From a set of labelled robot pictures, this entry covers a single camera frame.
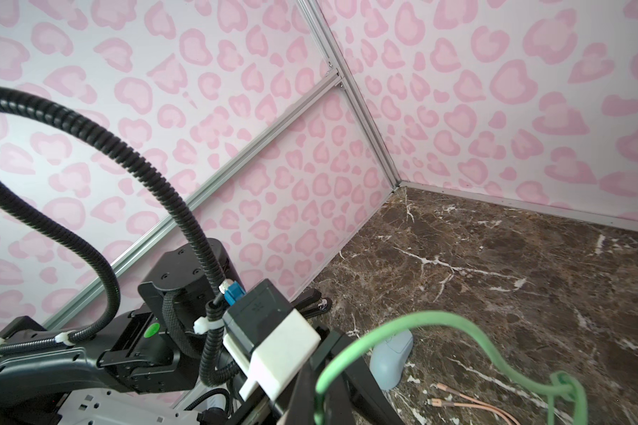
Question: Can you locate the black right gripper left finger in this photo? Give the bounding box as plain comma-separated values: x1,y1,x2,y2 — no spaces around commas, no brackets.
284,331,346,424

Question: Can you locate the light blue wireless mouse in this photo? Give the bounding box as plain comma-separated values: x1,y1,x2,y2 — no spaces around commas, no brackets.
369,330,414,391

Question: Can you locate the pink multi-head charging cable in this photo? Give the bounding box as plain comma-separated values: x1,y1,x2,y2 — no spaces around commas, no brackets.
427,381,522,425

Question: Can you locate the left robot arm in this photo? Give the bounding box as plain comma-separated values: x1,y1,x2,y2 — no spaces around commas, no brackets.
0,87,331,423

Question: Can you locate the green multi-head charging cable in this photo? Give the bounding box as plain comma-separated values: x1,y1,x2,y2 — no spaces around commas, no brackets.
313,310,589,425

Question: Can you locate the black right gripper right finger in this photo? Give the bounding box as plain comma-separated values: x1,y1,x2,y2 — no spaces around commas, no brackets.
340,356,403,425

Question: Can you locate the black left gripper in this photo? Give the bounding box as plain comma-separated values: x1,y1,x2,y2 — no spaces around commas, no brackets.
97,237,331,425

